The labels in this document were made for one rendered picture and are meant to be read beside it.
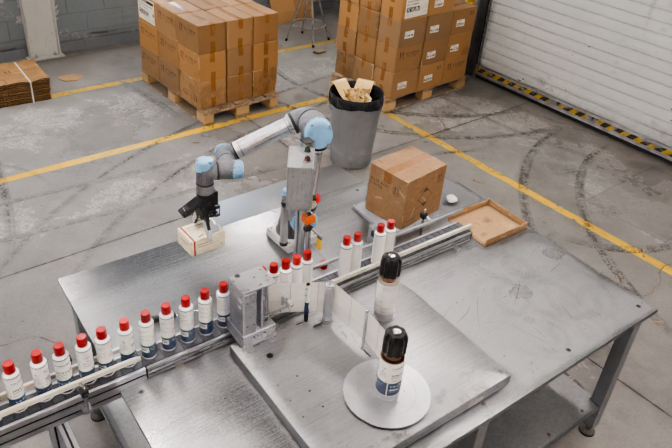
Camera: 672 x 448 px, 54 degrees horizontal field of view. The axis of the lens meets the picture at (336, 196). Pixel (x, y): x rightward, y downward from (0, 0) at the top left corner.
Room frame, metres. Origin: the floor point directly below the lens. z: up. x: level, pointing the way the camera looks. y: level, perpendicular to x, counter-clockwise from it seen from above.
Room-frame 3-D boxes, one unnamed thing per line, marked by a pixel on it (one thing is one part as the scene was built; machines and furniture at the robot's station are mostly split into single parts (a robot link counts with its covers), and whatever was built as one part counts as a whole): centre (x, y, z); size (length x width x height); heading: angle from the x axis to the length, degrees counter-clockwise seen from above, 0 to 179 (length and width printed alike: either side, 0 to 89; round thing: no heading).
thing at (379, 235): (2.35, -0.20, 0.98); 0.05 x 0.05 x 0.20
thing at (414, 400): (1.60, -0.24, 0.89); 0.31 x 0.31 x 0.01
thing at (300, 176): (2.18, 0.14, 1.38); 0.17 x 0.10 x 0.19; 4
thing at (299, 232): (2.27, 0.13, 1.16); 0.04 x 0.04 x 0.67; 39
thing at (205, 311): (1.83, 0.44, 0.98); 0.05 x 0.05 x 0.20
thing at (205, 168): (2.30, 0.53, 1.30); 0.09 x 0.08 x 0.11; 110
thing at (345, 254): (2.24, -0.06, 0.98); 0.05 x 0.05 x 0.20
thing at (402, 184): (2.85, -0.34, 0.99); 0.30 x 0.24 x 0.27; 136
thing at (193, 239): (2.28, 0.56, 0.99); 0.16 x 0.12 x 0.07; 131
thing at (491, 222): (2.80, -0.77, 0.85); 0.30 x 0.26 x 0.04; 129
